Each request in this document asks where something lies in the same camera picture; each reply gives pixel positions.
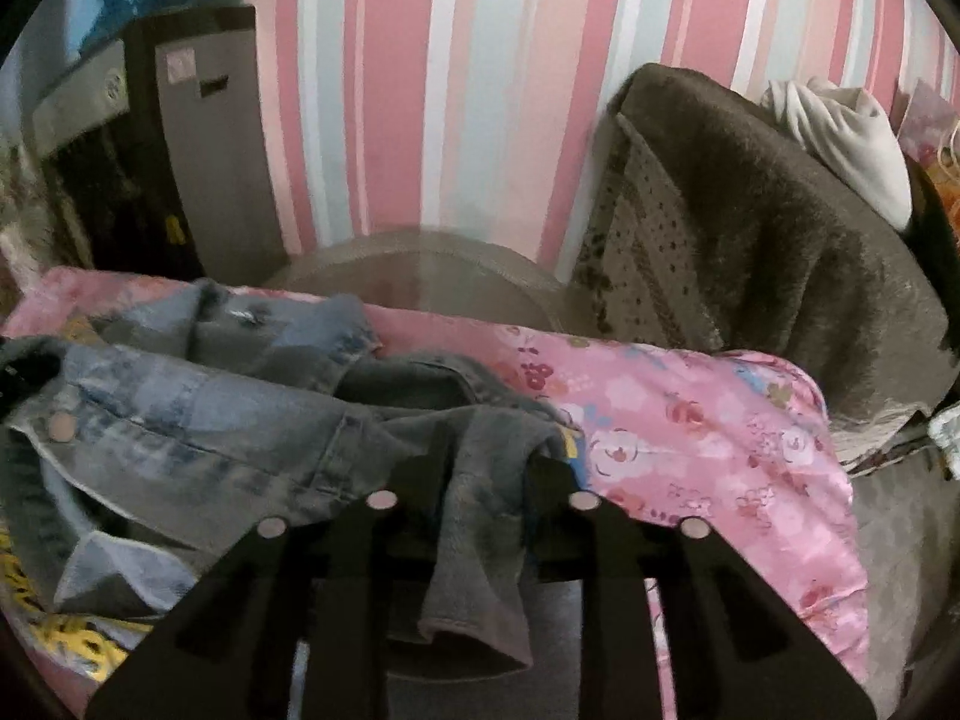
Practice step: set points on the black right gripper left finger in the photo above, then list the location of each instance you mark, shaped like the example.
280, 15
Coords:
295, 621

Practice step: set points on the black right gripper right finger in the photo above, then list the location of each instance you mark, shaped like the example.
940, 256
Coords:
673, 615

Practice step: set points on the blue denim jacket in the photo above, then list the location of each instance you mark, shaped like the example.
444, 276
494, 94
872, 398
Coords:
134, 459

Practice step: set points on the pink floral bed quilt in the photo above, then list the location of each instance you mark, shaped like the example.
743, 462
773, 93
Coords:
738, 439

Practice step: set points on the grey bed headboard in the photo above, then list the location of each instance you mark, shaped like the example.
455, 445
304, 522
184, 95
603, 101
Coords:
442, 273

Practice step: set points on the dark grey fuzzy blanket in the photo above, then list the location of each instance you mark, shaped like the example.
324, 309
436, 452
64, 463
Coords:
713, 231

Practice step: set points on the grey air cooler appliance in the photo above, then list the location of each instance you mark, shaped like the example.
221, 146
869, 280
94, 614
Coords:
157, 140

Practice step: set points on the white cloth bundle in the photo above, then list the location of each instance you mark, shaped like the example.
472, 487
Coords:
847, 130

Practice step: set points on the colourful gift bag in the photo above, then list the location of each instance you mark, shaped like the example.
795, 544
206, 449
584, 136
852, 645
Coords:
928, 137

